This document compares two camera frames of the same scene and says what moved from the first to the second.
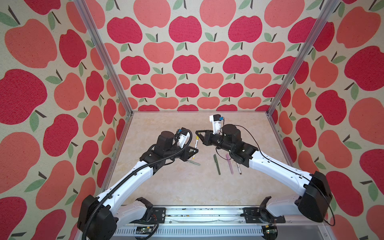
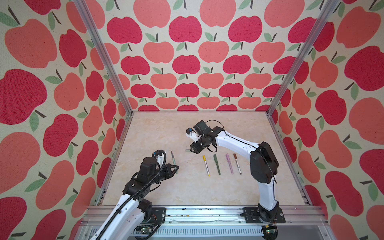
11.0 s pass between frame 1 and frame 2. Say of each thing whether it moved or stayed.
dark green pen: stayed
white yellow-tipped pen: moved
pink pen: stayed
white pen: stayed
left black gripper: moved
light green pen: moved
